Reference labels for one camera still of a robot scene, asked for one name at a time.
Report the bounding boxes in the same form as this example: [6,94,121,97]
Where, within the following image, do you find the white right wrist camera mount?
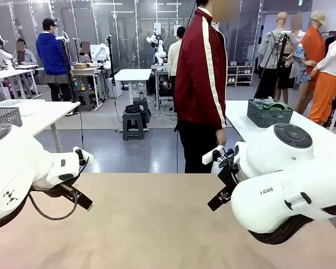
[202,145,225,165]

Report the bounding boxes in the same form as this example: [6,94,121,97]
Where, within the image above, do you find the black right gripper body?
[217,148,241,202]

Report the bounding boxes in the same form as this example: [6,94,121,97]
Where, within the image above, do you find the grey perforated basket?
[0,106,23,127]

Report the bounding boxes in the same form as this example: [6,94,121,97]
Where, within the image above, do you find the seated person grey jacket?
[12,39,39,67]

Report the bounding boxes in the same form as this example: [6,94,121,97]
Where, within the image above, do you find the thin black camera cable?
[27,156,90,221]

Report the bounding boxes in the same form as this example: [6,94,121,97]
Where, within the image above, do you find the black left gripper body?
[30,183,80,198]

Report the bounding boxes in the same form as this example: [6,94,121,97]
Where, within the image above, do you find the grey plastic step stool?
[133,98,152,124]
[74,91,95,112]
[122,110,149,141]

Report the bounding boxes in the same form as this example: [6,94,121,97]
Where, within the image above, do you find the person's right hand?
[214,128,228,148]

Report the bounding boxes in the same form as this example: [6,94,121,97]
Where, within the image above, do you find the person in floral dress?
[290,12,314,86]

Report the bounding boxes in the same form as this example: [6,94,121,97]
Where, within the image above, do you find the grey-blue towel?
[253,96,274,106]

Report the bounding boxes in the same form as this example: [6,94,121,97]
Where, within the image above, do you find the white shoe shelf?
[226,64,255,87]

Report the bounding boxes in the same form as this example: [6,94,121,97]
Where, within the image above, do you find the person in red jacket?
[173,0,241,174]

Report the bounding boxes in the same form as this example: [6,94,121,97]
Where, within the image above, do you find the white workbench table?
[0,68,40,99]

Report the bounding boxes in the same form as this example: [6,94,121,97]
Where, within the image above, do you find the mannequin in grey shirt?
[258,11,301,99]

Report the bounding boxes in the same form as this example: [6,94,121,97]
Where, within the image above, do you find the white desk with box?
[71,66,109,109]

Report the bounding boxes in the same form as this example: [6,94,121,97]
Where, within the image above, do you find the white standing desk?
[113,68,152,132]

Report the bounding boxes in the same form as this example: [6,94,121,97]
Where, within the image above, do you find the red-sleeved right forearm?
[209,81,227,131]

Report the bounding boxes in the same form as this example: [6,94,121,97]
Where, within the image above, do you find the grey plastic basket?
[246,98,294,129]

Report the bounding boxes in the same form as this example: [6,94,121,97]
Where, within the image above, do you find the black tripod white head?
[254,30,293,99]
[55,29,77,104]

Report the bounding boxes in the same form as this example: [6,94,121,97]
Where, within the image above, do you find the black right arm hose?
[249,206,336,245]

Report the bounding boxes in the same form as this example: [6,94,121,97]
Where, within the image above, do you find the white table with basket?
[225,100,336,146]

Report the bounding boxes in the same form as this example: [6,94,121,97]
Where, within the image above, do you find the person in cream sweater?
[167,26,187,82]

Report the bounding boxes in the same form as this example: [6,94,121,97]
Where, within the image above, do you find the grey desk with computer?
[151,64,175,110]

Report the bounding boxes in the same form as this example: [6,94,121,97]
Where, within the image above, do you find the person in blue hoodie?
[35,17,74,102]

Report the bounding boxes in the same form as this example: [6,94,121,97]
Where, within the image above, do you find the figure white top orange trousers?
[309,11,336,124]

